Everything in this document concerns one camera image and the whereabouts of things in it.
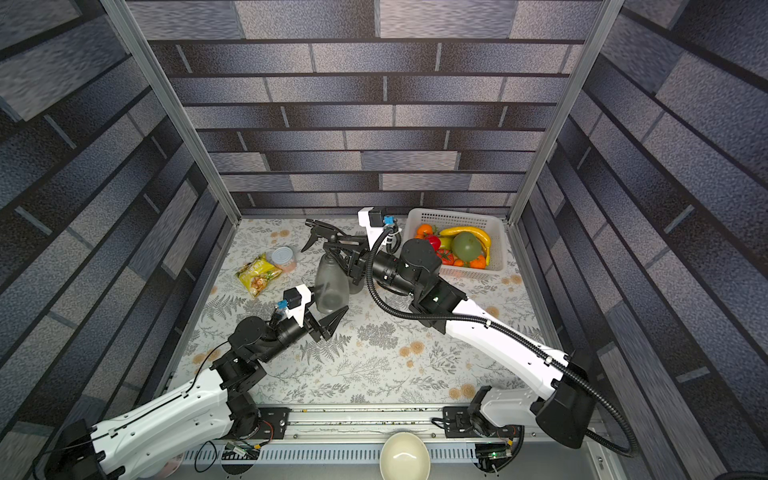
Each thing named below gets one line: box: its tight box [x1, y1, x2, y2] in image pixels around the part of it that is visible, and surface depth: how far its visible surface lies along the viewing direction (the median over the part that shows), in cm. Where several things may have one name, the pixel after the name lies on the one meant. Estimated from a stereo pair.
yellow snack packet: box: [236, 253, 282, 298], surface depth 100 cm
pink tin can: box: [271, 246, 297, 272], surface depth 103 cm
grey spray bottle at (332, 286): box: [317, 253, 349, 314], surface depth 67 cm
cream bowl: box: [380, 432, 431, 480], surface depth 68 cm
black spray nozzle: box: [301, 219, 347, 253], surface depth 57 cm
